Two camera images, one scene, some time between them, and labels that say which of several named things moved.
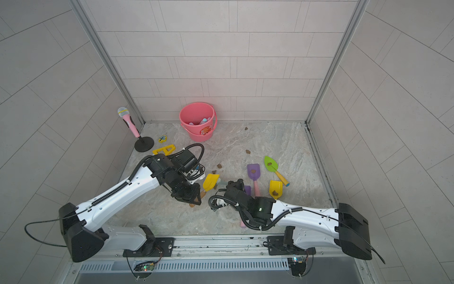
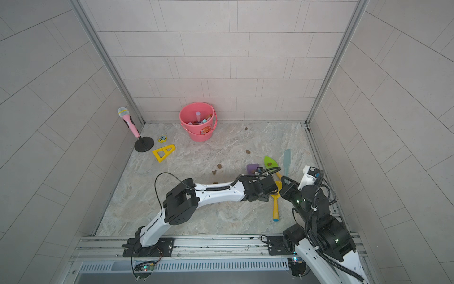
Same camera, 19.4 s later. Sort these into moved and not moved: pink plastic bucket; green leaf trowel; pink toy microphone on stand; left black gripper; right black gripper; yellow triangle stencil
Moved: left black gripper; right black gripper
Not moved: yellow triangle stencil; pink toy microphone on stand; pink plastic bucket; green leaf trowel
